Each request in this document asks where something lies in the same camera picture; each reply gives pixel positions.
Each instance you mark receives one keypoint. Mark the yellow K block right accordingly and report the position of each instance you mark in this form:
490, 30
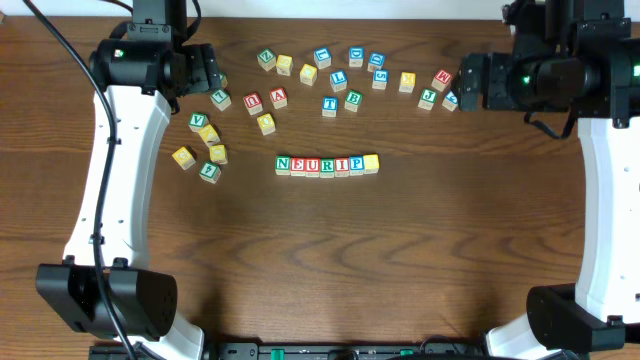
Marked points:
407, 82

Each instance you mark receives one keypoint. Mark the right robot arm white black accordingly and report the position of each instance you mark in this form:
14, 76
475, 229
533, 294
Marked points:
589, 68

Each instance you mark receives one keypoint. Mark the green R block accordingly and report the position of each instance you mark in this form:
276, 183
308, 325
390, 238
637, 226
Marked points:
327, 168

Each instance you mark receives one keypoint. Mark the yellow block upper middle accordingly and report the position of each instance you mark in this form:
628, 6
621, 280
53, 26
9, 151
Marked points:
308, 74

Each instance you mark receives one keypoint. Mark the green J block left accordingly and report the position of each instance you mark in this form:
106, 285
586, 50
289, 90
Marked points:
223, 80

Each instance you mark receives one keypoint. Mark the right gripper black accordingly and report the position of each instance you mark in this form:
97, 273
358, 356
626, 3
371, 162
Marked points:
470, 81

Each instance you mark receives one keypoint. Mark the blue 5 block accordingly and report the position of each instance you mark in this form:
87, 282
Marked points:
380, 79

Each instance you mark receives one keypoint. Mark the blue T block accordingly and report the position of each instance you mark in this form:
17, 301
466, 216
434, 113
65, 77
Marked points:
329, 106

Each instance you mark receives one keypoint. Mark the yellow S block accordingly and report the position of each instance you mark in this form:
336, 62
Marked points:
371, 163

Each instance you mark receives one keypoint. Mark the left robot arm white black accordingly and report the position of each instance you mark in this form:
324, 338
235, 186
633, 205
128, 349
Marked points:
103, 284

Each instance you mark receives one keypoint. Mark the red M block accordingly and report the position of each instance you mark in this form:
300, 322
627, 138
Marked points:
441, 80

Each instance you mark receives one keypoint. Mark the yellow O block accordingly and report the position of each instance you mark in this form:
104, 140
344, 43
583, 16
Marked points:
266, 124

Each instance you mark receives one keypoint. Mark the red u block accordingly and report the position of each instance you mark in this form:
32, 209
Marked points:
253, 103
312, 167

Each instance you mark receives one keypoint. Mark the blue P block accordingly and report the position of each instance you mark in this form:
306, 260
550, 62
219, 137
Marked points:
356, 165

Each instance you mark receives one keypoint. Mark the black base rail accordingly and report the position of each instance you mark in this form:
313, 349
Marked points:
253, 351

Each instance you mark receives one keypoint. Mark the green j block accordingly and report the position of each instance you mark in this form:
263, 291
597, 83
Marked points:
223, 80
427, 99

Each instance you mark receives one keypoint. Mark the yellow block top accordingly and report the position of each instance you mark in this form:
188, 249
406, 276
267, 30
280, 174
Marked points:
284, 65

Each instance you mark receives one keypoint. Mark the red E block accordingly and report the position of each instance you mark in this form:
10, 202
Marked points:
297, 167

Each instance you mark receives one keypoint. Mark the blue l block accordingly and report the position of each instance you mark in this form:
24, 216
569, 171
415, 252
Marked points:
322, 58
338, 81

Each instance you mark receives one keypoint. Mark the red I block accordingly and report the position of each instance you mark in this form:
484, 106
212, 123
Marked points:
342, 167

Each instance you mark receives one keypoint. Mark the yellow k block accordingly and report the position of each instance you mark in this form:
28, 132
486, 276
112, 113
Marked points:
407, 82
209, 135

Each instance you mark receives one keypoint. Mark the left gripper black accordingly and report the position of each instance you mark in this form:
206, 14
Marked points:
211, 68

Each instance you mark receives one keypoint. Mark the blue L block top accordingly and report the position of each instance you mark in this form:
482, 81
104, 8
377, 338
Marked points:
322, 58

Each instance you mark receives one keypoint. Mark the green 7 block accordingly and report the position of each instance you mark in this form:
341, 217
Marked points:
221, 99

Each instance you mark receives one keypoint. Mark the yellow K block left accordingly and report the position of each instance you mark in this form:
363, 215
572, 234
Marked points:
209, 135

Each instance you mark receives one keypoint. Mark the yellow G block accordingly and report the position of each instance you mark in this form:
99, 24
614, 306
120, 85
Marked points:
184, 158

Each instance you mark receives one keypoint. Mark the green N block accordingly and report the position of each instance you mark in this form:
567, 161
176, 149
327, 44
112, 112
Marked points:
283, 165

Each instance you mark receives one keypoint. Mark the green V block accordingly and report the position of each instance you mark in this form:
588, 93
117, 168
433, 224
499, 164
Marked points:
198, 121

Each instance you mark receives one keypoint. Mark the yellow C block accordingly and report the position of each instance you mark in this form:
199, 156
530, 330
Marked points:
218, 154

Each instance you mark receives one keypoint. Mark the green B block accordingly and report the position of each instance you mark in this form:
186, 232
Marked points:
353, 100

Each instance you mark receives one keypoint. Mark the blue 2 block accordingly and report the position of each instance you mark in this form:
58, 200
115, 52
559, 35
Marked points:
450, 101

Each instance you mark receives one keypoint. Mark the green Z block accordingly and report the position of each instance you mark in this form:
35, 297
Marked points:
266, 59

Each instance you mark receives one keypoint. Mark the blue D block tilted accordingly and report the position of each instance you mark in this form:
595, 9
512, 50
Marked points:
376, 61

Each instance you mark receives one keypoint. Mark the green J block right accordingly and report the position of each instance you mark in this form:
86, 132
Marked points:
427, 99

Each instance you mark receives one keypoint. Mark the red A block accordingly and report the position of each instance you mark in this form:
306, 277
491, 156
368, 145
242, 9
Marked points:
278, 97

